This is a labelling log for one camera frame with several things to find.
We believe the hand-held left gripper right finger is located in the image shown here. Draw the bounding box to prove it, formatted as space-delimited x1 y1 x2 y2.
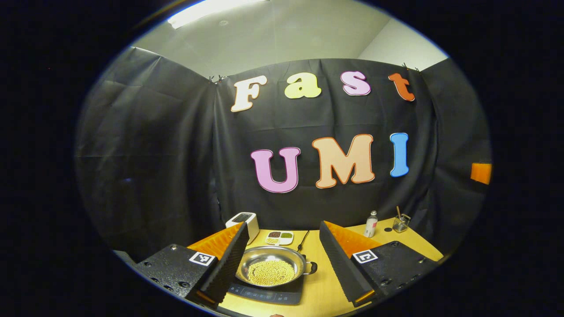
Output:
319 220 441 308

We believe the white divided dish of beans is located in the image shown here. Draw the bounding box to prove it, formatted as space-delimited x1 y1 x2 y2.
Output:
265 231 294 246

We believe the grey ribbed strip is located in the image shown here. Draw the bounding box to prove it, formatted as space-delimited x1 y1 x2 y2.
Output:
112 250 137 266

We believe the wire mesh holder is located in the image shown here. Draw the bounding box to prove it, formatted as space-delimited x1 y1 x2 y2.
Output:
392 214 411 233

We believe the steel pot with black handle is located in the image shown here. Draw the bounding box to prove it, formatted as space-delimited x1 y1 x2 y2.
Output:
236 246 318 288

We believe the white toaster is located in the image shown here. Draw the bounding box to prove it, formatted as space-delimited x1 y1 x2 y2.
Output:
226 212 260 245

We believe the clear plastic bottle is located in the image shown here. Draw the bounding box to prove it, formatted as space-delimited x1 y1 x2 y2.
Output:
364 210 378 238

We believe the black induction cooktop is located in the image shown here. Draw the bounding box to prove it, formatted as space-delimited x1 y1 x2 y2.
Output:
227 253 307 305

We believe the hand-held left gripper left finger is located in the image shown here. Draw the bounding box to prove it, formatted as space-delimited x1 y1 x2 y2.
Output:
132 221 250 308

